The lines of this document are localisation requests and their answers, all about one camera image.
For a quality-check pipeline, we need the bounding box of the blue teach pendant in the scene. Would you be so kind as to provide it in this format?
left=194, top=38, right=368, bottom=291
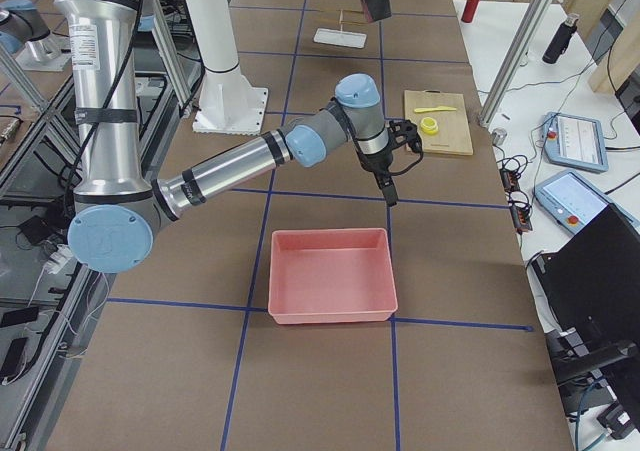
left=534, top=171, right=611, bottom=234
left=542, top=112, right=609, bottom=173

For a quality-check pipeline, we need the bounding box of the yellow plastic knife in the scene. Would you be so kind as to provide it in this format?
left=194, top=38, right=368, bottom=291
left=413, top=105, right=458, bottom=114

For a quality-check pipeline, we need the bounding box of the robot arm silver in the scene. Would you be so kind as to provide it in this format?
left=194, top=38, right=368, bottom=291
left=54, top=0, right=397, bottom=274
left=1, top=0, right=239, bottom=83

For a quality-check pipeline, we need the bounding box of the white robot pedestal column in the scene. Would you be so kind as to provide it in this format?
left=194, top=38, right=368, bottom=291
left=186, top=0, right=268, bottom=135

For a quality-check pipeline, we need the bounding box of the black water bottle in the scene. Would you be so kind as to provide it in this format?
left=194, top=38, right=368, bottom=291
left=542, top=13, right=580, bottom=64

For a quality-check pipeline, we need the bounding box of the wooden cutting board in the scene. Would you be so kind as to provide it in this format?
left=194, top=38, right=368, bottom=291
left=404, top=90, right=473, bottom=156

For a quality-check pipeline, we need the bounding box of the yellow lemon slice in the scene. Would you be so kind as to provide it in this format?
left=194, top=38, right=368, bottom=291
left=420, top=116, right=439, bottom=136

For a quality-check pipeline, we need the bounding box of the lower blue teach pendant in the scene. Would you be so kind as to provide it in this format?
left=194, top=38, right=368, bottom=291
left=534, top=171, right=611, bottom=234

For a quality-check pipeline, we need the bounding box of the grey pink cleaning cloth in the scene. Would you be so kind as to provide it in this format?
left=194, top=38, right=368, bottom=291
left=360, top=0, right=392, bottom=23

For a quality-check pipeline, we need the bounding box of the aluminium frame post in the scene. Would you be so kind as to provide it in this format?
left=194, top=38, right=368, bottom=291
left=478, top=0, right=553, bottom=129

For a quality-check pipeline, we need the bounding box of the pink plastic bin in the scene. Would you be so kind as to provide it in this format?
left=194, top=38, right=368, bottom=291
left=268, top=228, right=398, bottom=325

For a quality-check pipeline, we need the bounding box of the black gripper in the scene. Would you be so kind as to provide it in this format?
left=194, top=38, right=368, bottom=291
left=357, top=146, right=398, bottom=207

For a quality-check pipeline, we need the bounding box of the black monitor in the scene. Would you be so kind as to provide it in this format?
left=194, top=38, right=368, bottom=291
left=531, top=204, right=639, bottom=344

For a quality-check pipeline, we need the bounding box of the white rectangular tray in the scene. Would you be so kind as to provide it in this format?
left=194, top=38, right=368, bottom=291
left=313, top=28, right=367, bottom=49

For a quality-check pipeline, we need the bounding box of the upper blue teach pendant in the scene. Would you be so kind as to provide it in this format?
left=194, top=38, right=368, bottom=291
left=542, top=112, right=609, bottom=173

